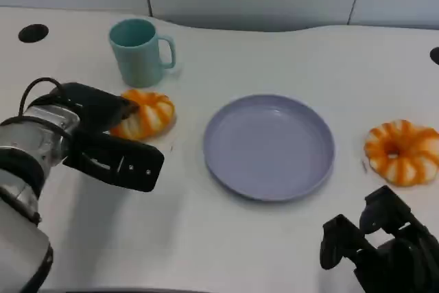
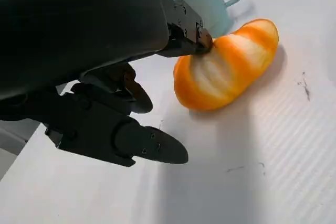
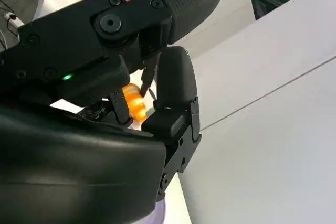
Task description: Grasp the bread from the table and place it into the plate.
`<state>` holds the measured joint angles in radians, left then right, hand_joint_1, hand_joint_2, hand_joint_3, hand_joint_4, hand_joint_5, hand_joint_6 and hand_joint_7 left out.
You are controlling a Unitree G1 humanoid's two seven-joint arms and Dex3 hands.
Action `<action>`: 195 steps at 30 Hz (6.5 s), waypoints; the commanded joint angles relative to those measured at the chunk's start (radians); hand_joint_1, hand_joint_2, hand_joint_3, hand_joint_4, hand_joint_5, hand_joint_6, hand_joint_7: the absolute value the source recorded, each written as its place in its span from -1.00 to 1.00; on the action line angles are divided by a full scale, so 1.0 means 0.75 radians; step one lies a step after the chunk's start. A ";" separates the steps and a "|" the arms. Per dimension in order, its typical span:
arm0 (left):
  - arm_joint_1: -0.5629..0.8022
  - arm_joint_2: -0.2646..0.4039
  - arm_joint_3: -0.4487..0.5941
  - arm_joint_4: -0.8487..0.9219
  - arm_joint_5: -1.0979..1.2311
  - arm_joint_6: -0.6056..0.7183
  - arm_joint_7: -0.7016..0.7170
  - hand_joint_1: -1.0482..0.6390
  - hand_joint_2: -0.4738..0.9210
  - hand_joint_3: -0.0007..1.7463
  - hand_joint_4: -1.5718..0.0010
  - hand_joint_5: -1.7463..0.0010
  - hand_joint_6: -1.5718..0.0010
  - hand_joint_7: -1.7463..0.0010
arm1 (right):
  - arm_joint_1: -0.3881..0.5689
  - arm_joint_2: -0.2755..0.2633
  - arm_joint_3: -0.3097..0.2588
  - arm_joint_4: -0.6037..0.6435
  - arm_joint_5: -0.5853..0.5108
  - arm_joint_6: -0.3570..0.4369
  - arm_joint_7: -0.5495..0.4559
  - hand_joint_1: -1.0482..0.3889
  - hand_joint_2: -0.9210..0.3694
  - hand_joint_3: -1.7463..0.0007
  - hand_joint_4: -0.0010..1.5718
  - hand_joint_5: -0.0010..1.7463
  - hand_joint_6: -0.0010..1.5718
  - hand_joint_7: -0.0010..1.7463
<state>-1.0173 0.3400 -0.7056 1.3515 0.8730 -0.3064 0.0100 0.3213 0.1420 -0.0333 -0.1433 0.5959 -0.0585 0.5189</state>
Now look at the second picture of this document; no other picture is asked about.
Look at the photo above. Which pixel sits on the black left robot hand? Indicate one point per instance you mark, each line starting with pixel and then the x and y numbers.
pixel 78 24

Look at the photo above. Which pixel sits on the orange white pumpkin-shaped bread roll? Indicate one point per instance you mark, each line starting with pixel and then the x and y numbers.
pixel 225 72

